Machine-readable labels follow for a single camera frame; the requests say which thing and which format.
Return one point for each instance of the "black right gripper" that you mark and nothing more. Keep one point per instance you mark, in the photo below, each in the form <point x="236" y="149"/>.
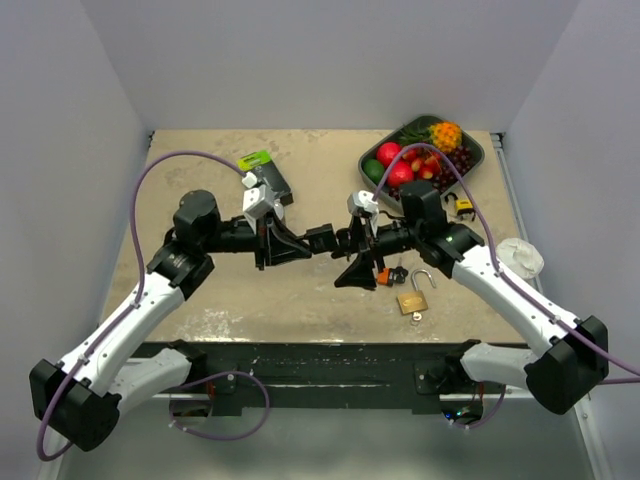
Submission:
<point x="360" y="273"/>

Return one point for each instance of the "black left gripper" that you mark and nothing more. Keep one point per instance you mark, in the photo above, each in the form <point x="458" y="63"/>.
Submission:
<point x="276" y="252"/>

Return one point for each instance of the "orange black padlock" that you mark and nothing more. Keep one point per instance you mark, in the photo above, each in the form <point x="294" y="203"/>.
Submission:
<point x="386" y="277"/>

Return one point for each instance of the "black KAIJING padlock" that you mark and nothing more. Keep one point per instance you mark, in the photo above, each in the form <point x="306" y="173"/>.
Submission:
<point x="320" y="239"/>

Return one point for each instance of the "orange padlock key bunch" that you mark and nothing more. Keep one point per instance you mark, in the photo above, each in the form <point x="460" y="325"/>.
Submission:
<point x="399" y="273"/>

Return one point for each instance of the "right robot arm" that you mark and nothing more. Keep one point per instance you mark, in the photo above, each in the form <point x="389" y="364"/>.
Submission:
<point x="564" y="357"/>

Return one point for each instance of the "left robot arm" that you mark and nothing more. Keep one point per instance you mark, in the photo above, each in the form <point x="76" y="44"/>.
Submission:
<point x="84" y="394"/>

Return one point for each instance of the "silver pull-tab tin can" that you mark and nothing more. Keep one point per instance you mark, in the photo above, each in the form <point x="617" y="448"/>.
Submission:
<point x="278" y="209"/>

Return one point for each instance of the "Gillette razor box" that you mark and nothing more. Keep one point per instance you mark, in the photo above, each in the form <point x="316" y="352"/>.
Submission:
<point x="261" y="164"/>

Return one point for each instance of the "brass padlock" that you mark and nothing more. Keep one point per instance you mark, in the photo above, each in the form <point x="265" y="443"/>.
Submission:
<point x="415" y="300"/>

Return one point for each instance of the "green lime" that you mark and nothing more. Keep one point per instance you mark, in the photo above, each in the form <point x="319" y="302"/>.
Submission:
<point x="374" y="170"/>

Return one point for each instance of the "red apple lower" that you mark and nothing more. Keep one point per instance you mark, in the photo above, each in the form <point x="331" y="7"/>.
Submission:
<point x="400" y="174"/>

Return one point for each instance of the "red apple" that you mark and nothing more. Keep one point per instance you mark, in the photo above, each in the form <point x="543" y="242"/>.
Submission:
<point x="386" y="153"/>
<point x="400" y="174"/>

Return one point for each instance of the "red apple upper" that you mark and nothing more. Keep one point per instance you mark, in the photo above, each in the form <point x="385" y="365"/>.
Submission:
<point x="386" y="153"/>

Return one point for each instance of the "red yellow cherries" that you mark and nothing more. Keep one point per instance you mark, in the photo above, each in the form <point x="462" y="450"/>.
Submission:
<point x="424" y="163"/>

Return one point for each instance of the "yellow black padlock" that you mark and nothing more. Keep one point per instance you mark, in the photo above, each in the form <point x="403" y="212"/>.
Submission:
<point x="463" y="207"/>

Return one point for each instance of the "dark red grape bunch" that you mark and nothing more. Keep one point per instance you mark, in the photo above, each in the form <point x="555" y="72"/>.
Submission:
<point x="463" y="161"/>

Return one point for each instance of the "green leafy sprig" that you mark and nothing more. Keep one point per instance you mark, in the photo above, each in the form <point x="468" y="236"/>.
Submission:
<point x="414" y="133"/>

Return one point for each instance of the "orange yellow pineapple toy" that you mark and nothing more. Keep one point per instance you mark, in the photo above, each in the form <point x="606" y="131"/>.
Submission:
<point x="445" y="136"/>

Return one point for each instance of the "white paper roll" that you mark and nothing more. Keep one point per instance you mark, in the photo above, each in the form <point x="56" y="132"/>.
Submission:
<point x="521" y="257"/>

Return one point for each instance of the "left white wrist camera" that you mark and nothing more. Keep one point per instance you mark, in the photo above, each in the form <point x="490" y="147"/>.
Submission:
<point x="257" y="202"/>

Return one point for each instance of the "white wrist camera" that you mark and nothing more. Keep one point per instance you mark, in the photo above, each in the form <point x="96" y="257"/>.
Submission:
<point x="362" y="203"/>
<point x="257" y="202"/>

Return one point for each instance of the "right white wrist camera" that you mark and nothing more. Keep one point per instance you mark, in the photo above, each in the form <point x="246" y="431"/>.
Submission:
<point x="362" y="203"/>

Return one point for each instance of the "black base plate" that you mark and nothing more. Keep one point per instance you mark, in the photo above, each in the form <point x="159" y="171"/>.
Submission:
<point x="404" y="376"/>

